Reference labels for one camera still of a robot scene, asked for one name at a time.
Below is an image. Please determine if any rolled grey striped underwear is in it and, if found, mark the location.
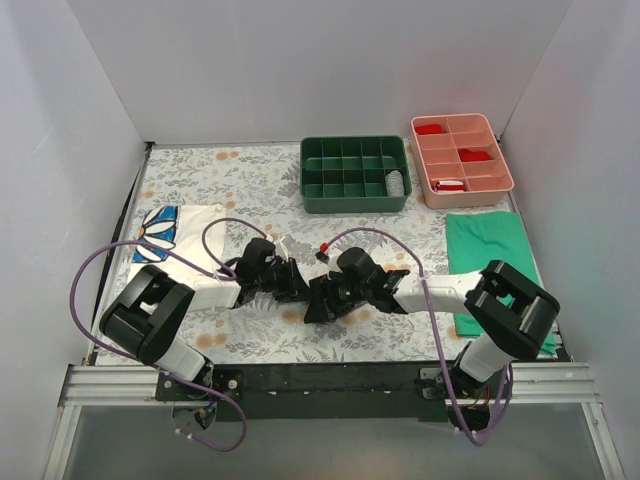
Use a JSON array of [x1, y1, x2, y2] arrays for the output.
[[385, 170, 405, 198]]

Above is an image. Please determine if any white cloth with blue flower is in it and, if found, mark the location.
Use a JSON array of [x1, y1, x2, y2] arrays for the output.
[[127, 204, 226, 310]]

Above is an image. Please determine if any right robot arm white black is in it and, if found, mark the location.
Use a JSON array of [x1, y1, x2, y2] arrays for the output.
[[304, 247, 560, 398]]

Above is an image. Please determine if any red white rolled cloth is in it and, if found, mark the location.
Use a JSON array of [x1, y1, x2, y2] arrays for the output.
[[433, 179, 466, 193]]

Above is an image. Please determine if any pink divided organizer tray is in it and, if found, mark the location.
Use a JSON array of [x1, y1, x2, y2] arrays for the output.
[[410, 113, 515, 209]]

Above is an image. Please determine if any aluminium frame rail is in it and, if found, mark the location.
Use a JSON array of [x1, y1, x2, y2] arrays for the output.
[[45, 361, 624, 479]]

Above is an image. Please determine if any red rolled cloth middle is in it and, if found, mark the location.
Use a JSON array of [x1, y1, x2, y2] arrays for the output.
[[457, 148, 493, 163]]

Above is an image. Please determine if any floral patterned table mat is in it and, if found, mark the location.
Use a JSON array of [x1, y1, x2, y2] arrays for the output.
[[94, 142, 564, 365]]

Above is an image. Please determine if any purple cable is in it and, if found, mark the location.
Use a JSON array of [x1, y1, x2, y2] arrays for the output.
[[317, 227, 515, 447], [68, 217, 274, 453]]

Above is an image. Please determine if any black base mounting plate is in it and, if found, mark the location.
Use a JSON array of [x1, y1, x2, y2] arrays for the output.
[[157, 362, 516, 424]]

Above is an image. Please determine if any green folded cloth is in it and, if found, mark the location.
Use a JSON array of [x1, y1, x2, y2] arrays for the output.
[[444, 210, 559, 354]]

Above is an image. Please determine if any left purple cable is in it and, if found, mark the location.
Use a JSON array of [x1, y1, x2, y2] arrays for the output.
[[68, 217, 274, 453]]

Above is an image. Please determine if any dark green divided organizer tray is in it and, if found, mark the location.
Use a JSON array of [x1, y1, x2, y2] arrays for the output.
[[300, 136, 412, 214]]

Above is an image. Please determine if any red rolled cloth top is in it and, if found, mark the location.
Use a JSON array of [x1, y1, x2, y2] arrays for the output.
[[414, 123, 445, 135]]

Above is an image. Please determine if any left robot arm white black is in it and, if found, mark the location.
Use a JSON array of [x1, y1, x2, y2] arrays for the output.
[[99, 238, 310, 400]]

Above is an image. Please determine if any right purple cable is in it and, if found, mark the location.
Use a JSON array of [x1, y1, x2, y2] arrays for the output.
[[317, 227, 515, 447]]

